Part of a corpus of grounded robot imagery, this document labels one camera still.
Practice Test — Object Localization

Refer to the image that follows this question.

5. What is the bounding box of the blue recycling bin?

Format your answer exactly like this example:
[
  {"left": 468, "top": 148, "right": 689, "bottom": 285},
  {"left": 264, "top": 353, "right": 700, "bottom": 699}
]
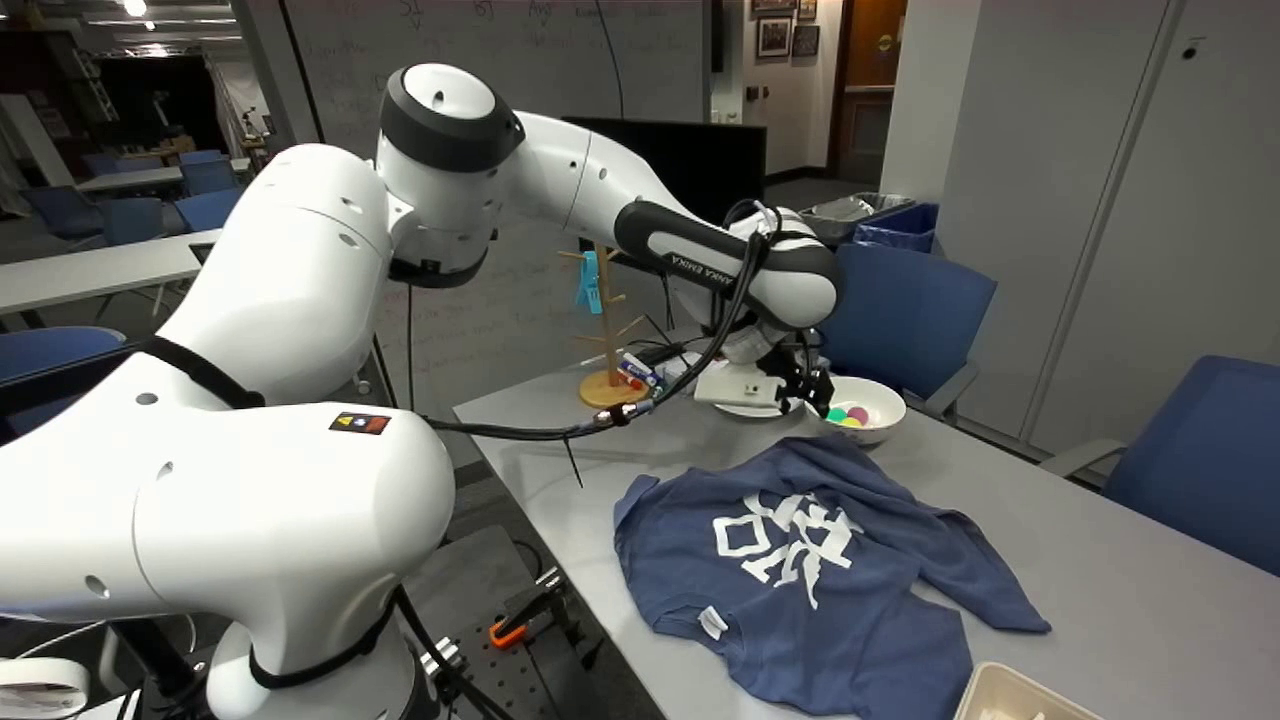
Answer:
[{"left": 853, "top": 201, "right": 942, "bottom": 255}]

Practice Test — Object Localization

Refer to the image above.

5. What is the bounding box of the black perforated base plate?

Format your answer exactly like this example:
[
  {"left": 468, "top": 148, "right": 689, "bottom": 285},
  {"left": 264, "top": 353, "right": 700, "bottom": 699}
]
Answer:
[{"left": 394, "top": 518, "right": 643, "bottom": 720}]

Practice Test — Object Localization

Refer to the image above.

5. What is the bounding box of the brown wooden door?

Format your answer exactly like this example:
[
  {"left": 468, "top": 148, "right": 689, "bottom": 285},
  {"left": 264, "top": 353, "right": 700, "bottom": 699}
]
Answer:
[{"left": 832, "top": 0, "right": 910, "bottom": 190}]

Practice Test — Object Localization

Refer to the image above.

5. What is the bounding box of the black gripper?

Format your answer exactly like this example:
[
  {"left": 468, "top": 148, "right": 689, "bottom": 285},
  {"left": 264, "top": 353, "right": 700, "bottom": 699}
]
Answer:
[{"left": 755, "top": 327, "right": 841, "bottom": 418}]

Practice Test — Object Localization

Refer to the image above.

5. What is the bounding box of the beige plastic tray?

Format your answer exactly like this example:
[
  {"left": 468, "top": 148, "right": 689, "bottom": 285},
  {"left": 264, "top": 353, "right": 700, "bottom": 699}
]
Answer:
[{"left": 951, "top": 655, "right": 1112, "bottom": 720}]

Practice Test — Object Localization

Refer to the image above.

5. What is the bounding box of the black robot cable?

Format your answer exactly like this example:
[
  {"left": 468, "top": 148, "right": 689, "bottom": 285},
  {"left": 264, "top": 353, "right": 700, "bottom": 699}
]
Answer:
[{"left": 414, "top": 232, "right": 804, "bottom": 451}]

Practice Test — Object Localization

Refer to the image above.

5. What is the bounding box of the small red white packet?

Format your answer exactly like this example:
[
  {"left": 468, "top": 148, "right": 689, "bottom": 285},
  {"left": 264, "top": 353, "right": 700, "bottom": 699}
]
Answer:
[{"left": 613, "top": 349, "right": 673, "bottom": 398}]

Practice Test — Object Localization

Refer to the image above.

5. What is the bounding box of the light blue hanging clip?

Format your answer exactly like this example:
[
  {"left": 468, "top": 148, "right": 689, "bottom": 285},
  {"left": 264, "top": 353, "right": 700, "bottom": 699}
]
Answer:
[{"left": 574, "top": 247, "right": 608, "bottom": 321}]

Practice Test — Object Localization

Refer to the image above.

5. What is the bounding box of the white plate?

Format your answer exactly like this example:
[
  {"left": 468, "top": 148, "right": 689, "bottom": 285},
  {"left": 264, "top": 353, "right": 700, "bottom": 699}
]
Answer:
[{"left": 696, "top": 376, "right": 804, "bottom": 424}]

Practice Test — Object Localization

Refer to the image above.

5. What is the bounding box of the blue office chair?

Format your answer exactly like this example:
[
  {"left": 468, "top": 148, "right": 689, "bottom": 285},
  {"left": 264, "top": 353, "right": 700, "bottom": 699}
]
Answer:
[
  {"left": 819, "top": 234, "right": 998, "bottom": 415},
  {"left": 1035, "top": 353, "right": 1280, "bottom": 578}
]

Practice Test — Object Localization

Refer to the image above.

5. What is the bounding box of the grey trash bin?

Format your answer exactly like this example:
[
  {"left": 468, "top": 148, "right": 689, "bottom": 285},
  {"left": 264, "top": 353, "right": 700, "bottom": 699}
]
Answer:
[{"left": 797, "top": 190, "right": 885, "bottom": 251}]

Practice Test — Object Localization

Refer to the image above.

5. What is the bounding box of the blue background chair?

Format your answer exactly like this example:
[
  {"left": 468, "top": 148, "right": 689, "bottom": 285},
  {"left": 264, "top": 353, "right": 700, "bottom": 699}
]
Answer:
[
  {"left": 171, "top": 184, "right": 272, "bottom": 234},
  {"left": 0, "top": 325, "right": 135, "bottom": 436},
  {"left": 174, "top": 148, "right": 238, "bottom": 197}
]

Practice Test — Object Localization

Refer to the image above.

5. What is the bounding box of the white bowl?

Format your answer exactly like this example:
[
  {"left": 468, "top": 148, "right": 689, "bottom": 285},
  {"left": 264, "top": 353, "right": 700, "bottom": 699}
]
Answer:
[{"left": 813, "top": 376, "right": 910, "bottom": 451}]

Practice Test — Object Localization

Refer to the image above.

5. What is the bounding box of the orange black clamp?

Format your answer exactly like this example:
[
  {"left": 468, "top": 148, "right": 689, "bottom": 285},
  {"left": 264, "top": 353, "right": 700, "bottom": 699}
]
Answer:
[{"left": 484, "top": 584, "right": 563, "bottom": 655}]

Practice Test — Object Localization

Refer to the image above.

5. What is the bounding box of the blue printed T-shirt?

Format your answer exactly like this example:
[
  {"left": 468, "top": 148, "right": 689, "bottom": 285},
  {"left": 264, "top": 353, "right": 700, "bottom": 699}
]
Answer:
[{"left": 613, "top": 436, "right": 1056, "bottom": 720}]

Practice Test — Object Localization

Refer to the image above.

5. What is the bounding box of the grey storage cabinet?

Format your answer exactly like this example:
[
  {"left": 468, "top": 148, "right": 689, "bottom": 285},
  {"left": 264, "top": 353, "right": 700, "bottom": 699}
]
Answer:
[{"left": 875, "top": 0, "right": 1280, "bottom": 462}]

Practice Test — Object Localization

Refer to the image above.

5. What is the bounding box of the black computer monitor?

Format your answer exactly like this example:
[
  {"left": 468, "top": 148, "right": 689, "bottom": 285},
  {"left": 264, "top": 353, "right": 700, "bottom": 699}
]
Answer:
[{"left": 571, "top": 115, "right": 772, "bottom": 224}]

